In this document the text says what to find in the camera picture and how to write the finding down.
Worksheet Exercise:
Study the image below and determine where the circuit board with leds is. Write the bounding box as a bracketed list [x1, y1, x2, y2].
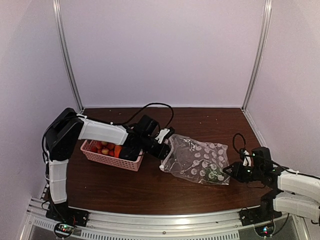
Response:
[53, 222, 75, 238]
[254, 224, 275, 238]

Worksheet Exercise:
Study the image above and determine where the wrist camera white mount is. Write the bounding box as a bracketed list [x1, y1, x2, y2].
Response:
[239, 148, 252, 167]
[155, 127, 175, 144]

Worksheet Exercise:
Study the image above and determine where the right circuit board with leds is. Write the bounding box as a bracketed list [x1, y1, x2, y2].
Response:
[254, 224, 275, 238]

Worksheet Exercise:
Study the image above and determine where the red orange fake tomato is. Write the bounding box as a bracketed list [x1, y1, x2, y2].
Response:
[113, 145, 122, 158]

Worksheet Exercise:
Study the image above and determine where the aluminium frame post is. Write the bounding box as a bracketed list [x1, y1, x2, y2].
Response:
[241, 0, 273, 112]
[52, 0, 85, 113]

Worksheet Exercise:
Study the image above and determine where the left circuit board with leds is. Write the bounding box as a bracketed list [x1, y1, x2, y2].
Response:
[53, 222, 75, 238]

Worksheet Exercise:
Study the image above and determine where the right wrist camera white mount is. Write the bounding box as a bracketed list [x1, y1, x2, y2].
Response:
[239, 148, 252, 167]

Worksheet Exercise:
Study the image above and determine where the clear zip top bag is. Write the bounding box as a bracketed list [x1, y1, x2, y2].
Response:
[159, 134, 229, 185]

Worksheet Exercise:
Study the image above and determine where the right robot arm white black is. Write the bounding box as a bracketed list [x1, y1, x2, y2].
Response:
[223, 146, 320, 224]

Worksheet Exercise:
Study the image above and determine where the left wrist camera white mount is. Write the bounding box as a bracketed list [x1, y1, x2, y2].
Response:
[155, 127, 175, 144]

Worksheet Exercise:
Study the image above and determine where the right aluminium frame post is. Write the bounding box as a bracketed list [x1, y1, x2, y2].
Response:
[241, 0, 273, 112]

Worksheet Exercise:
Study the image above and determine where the left aluminium frame post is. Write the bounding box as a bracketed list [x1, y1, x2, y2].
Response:
[52, 0, 85, 113]

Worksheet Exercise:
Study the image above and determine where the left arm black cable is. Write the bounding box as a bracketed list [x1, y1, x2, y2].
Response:
[119, 102, 175, 128]

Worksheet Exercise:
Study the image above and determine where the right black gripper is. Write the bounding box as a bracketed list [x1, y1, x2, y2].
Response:
[223, 162, 263, 184]

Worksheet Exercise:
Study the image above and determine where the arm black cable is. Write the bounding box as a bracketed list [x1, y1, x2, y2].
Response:
[119, 102, 175, 128]
[232, 132, 248, 158]

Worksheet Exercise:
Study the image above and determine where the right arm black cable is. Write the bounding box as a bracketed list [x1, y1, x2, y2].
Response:
[232, 132, 248, 158]

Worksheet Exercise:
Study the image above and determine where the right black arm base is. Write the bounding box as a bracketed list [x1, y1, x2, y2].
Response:
[238, 190, 283, 227]

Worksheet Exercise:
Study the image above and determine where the green fake pepper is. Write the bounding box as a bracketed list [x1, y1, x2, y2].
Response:
[203, 168, 230, 185]

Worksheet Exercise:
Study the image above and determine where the dark purple fake eggplant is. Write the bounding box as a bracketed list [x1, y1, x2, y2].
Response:
[118, 146, 141, 162]

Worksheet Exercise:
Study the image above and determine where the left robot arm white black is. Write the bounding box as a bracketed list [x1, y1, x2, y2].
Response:
[41, 107, 175, 222]

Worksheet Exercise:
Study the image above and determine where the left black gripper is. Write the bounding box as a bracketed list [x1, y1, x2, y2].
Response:
[139, 134, 174, 160]

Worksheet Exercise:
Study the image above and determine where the pink plastic basket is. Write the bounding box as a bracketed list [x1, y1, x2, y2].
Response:
[80, 140, 143, 172]

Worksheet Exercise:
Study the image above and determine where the fake lychee bunch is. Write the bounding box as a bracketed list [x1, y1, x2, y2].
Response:
[90, 141, 115, 157]

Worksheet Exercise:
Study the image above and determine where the front aluminium rail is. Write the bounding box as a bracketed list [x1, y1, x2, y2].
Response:
[18, 197, 310, 240]

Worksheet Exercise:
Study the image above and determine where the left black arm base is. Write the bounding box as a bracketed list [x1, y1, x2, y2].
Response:
[45, 201, 89, 227]

